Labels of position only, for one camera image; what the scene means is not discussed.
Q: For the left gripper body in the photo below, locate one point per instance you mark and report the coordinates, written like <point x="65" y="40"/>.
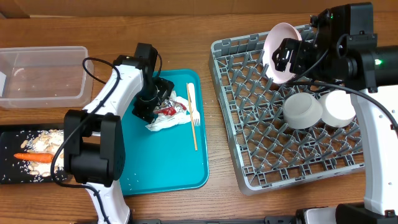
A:
<point x="150" y="95"/>

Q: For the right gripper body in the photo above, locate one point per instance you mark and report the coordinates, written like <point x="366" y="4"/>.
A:
<point x="300" y="58"/>

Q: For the foil snack wrapper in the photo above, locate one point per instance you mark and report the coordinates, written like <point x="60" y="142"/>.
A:
<point x="170" y="107"/>

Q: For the white tissue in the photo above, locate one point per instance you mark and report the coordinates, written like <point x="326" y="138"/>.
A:
<point x="163" y="121"/>

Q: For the wooden chopstick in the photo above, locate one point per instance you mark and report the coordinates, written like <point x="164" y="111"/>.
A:
<point x="192" y="120"/>

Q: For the white plastic fork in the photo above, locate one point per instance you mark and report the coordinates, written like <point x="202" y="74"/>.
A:
<point x="195" y="113"/>

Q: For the pink round plate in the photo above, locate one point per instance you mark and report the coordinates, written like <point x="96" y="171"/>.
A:
<point x="271" y="44"/>

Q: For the white bowl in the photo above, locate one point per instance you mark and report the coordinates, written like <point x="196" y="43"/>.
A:
<point x="338" y="111"/>

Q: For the grey bowl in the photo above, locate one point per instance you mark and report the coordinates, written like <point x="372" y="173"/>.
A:
<point x="301" y="110"/>

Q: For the orange carrot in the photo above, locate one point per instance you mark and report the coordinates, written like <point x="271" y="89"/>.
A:
<point x="35" y="157"/>

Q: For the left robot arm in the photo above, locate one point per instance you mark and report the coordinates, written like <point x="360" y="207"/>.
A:
<point x="93" y="147"/>

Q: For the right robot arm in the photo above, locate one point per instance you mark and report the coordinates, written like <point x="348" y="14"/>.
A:
<point x="376" y="113"/>

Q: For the grey plastic dishwasher rack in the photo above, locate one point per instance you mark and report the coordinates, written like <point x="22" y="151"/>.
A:
<point x="267" y="154"/>

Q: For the teal plastic serving tray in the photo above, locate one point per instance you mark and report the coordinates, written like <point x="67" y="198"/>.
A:
<point x="171" y="159"/>

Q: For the pile of rice and peanuts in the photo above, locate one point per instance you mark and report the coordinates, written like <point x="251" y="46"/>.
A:
<point x="46" y="142"/>

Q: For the clear plastic bin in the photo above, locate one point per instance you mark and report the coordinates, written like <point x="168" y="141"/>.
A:
<point x="45" y="77"/>

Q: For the black plastic tray bin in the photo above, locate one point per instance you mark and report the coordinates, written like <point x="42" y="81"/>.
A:
<point x="13" y="170"/>

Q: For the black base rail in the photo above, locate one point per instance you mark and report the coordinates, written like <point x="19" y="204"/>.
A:
<point x="284" y="219"/>

